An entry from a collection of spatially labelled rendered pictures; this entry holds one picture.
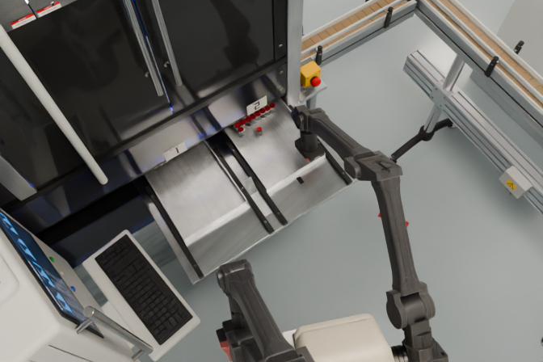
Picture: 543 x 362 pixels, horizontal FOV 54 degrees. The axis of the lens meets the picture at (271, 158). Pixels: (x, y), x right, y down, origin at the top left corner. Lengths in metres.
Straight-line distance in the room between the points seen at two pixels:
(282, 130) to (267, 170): 0.18
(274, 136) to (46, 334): 1.16
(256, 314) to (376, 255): 1.70
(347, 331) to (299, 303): 1.39
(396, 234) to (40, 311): 0.84
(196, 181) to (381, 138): 1.42
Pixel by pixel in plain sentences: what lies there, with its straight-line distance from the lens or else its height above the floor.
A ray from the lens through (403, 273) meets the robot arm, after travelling 1.44.
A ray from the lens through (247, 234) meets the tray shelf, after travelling 1.90.
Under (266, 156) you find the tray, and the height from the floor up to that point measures 0.88.
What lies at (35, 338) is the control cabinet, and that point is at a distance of 1.24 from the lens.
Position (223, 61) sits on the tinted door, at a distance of 1.68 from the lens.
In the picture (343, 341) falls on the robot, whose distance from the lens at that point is 1.32.
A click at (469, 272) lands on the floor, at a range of 2.92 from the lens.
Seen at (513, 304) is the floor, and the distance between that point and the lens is 2.95.
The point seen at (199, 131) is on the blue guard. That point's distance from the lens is 1.88.
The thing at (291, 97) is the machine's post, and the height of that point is 0.95.
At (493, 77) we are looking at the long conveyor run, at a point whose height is 0.89.
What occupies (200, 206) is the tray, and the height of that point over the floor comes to 0.88.
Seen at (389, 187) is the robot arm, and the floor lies 1.42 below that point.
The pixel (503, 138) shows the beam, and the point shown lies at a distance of 2.62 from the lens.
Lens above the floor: 2.67
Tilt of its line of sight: 63 degrees down
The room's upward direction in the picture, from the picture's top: 3 degrees counter-clockwise
